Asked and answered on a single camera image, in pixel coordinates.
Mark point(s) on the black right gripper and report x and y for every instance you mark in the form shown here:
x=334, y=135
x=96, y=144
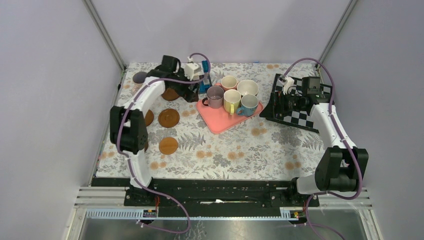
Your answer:
x=276, y=105

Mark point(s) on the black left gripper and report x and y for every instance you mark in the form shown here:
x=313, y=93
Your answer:
x=188, y=94

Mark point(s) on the dark brown wooden coaster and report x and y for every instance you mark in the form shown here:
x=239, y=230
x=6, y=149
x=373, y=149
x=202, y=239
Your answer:
x=168, y=118
x=149, y=117
x=170, y=95

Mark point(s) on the tall pink beige mug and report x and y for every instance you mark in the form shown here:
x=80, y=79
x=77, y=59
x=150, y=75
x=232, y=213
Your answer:
x=138, y=80

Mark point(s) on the light wooden coaster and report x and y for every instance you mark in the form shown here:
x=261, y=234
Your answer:
x=168, y=145

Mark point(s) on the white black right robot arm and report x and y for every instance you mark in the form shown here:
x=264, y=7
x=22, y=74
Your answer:
x=343, y=164

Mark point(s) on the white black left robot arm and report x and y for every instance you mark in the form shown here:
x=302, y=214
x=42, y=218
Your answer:
x=128, y=128

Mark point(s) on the white cream cup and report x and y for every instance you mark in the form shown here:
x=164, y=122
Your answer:
x=247, y=87

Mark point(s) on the black white chessboard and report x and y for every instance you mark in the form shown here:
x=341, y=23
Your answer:
x=294, y=118

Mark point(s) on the blue floral mug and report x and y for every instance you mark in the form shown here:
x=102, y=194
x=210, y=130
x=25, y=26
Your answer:
x=248, y=105

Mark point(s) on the building block model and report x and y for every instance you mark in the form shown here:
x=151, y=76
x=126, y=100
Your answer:
x=206, y=78

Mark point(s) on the yellow mug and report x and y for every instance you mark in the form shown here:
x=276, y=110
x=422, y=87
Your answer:
x=231, y=101

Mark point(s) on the mauve mug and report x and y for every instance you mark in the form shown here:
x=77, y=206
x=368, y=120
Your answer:
x=214, y=97

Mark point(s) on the pink plastic tray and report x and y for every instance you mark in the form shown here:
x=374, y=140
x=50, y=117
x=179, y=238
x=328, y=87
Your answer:
x=218, y=120

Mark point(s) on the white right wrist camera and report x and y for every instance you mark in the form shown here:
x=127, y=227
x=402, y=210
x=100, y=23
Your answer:
x=287, y=83

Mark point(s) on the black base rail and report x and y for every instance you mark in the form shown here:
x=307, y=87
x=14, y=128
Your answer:
x=217, y=198

